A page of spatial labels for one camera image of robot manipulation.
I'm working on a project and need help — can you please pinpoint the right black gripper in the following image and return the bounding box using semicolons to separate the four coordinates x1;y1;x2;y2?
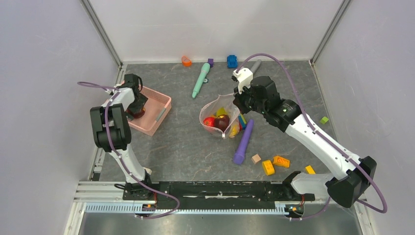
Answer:
233;81;267;115

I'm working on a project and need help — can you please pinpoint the dark red mangosteen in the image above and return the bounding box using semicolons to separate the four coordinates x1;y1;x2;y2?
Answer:
126;108;146;120
214;114;230;132

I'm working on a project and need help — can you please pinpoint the yellow starfruit toy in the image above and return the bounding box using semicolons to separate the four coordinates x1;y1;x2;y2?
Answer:
216;107;228;117

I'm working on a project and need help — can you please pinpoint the yellow pear toy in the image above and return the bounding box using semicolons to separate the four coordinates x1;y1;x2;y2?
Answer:
229;122;240;138

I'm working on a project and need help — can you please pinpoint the clear zip top bag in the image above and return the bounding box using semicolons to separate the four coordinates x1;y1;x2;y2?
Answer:
199;94;242;139

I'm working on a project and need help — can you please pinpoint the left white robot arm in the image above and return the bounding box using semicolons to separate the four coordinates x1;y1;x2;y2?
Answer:
90;73;154;200

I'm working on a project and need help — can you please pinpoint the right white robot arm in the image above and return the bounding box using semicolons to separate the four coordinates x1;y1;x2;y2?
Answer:
232;76;377;208

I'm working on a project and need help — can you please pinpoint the multicolour brick stack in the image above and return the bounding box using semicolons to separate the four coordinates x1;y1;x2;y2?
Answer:
238;114;247;130

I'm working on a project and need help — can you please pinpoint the pink plastic basket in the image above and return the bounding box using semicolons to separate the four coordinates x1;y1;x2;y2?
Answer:
101;85;172;137

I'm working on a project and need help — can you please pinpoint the blue toy car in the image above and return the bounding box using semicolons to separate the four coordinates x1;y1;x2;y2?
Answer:
227;54;238;69

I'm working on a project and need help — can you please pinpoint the orange semicircle block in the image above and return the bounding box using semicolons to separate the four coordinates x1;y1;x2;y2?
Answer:
181;56;192;67

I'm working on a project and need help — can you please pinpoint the purple cube block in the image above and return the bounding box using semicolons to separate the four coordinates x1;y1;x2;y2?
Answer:
207;58;214;68

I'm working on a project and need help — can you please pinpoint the tan wooden cube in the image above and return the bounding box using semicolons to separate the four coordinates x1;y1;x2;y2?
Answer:
251;154;262;165

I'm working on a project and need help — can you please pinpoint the mint green toy microphone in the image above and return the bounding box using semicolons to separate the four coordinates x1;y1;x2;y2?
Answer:
192;63;210;99

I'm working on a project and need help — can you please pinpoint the purple toy microphone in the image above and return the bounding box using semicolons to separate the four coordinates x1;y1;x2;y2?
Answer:
232;119;254;165

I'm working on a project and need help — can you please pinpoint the orange toy brick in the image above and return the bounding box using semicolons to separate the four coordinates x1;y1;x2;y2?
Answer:
272;155;290;168

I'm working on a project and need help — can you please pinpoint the lime green cube block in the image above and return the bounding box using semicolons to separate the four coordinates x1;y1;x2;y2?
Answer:
320;116;329;124

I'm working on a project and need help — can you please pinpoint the yellow toy brick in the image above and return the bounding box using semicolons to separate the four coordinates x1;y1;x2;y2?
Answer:
262;160;275;176

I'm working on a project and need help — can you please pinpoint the yellow flat block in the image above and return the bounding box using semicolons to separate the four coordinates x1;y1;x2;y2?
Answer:
305;165;316;174

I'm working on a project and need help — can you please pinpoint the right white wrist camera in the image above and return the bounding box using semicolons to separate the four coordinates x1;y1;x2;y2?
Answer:
232;68;253;94

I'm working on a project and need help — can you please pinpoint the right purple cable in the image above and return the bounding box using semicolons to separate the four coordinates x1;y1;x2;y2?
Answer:
236;53;389;221

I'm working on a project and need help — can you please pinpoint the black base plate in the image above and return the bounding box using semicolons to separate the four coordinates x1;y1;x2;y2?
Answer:
114;181;315;210

